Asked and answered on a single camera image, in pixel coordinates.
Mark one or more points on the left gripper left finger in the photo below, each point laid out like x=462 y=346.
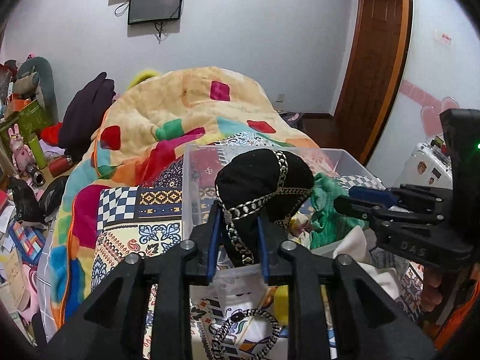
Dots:
x=110 y=323

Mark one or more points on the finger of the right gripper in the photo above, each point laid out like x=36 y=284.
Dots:
x=357 y=208
x=375 y=196

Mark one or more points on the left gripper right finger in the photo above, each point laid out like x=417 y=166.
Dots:
x=337 y=293

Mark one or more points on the cream white cloth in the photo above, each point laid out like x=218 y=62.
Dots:
x=354 y=244

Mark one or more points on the green knitted cloth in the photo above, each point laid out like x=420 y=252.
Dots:
x=328 y=226

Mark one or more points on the black hat with chain trim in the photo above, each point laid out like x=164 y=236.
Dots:
x=276 y=182

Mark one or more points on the person's right hand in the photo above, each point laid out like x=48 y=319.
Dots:
x=431 y=296

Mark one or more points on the floral fabric piece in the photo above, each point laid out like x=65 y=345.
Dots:
x=299 y=228

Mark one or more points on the bag on floor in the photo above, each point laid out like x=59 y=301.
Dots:
x=292 y=118

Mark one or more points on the clear plastic storage box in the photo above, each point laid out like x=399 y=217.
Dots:
x=202 y=163

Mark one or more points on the white sliding wardrobe door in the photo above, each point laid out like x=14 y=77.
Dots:
x=441 y=71

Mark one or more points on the black plastic bag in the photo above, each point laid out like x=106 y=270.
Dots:
x=31 y=210

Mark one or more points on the wooden door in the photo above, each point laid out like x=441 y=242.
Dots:
x=373 y=74

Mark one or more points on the red thermos flask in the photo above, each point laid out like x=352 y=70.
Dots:
x=60 y=165

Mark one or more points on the colourful patchwork quilt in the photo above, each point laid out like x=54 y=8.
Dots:
x=142 y=133

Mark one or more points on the pink rabbit plush toy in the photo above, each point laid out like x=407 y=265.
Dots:
x=21 y=153

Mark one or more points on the green cylindrical bottle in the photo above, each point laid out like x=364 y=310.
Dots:
x=37 y=151

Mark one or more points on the red cushion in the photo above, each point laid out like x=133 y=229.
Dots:
x=50 y=134

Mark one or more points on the dark purple clothing pile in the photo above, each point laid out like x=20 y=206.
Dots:
x=84 y=116

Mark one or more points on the green cardboard box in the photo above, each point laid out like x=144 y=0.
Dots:
x=31 y=119

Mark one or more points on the grey plush toy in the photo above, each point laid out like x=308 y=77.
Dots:
x=35 y=79

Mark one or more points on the yellow plush item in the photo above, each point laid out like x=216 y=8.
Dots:
x=142 y=76

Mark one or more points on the small black wall monitor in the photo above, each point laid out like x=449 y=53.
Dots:
x=150 y=11

